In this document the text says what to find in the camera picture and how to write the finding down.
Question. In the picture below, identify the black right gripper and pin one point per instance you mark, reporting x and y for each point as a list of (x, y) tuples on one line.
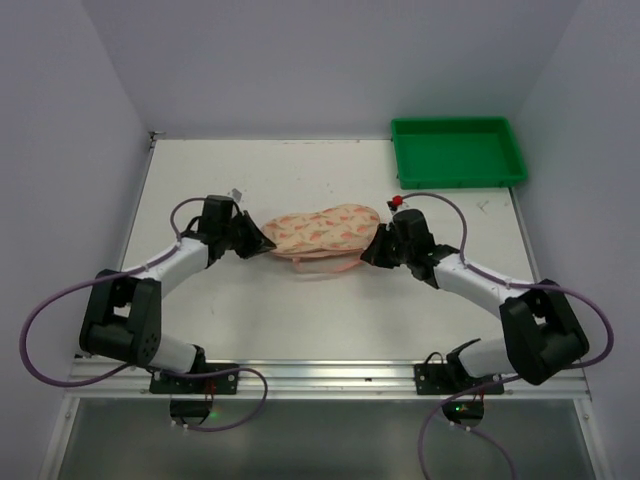
[(389, 245)]

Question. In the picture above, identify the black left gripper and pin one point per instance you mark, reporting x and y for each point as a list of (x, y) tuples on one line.
[(241, 235)]

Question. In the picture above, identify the floral mesh laundry bag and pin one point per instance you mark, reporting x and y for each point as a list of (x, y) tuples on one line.
[(341, 230)]

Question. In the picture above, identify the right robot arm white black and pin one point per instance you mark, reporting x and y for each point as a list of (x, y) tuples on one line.
[(541, 334)]

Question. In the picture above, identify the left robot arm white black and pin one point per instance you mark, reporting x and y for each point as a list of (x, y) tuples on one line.
[(123, 319)]

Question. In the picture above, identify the green plastic tray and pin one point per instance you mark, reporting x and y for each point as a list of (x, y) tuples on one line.
[(456, 153)]

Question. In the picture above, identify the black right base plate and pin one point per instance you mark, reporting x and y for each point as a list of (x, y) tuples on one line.
[(434, 376)]

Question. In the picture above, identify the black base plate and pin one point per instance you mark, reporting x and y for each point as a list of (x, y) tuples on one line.
[(434, 376), (209, 379)]

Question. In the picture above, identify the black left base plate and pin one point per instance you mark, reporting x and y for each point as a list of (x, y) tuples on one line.
[(209, 379)]

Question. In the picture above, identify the aluminium mounting rail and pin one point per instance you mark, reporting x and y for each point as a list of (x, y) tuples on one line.
[(335, 380)]

